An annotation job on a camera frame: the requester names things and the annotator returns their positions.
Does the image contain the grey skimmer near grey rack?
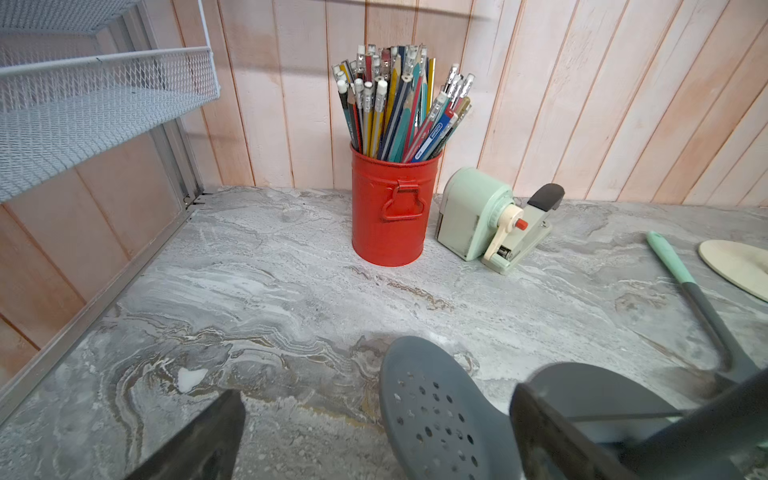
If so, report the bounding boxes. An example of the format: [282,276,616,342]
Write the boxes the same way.
[646,231,759,388]

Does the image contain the cream utensil rack stand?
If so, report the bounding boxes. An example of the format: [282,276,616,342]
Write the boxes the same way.
[698,240,768,301]

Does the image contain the white wire mesh shelf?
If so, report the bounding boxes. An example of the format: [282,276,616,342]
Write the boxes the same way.
[1,1,221,201]

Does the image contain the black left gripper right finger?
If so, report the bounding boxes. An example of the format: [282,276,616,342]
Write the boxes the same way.
[509,383,636,479]

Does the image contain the bundle of pencils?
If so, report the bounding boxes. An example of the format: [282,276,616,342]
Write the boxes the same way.
[332,44,476,164]

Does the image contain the red metal pencil cup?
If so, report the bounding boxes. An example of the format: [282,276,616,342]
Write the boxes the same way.
[351,150,441,267]

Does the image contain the grey utensil rack stand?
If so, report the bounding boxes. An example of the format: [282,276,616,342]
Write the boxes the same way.
[527,361,768,480]

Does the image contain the mint green pencil sharpener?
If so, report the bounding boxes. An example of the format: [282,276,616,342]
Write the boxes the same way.
[437,168,529,261]

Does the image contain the large cream skimmer left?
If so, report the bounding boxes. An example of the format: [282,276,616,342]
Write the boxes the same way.
[379,336,523,479]

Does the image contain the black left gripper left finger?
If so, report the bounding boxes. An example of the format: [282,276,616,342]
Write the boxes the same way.
[127,389,246,479]

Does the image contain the mint stapler black top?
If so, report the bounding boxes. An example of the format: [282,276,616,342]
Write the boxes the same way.
[482,183,565,275]

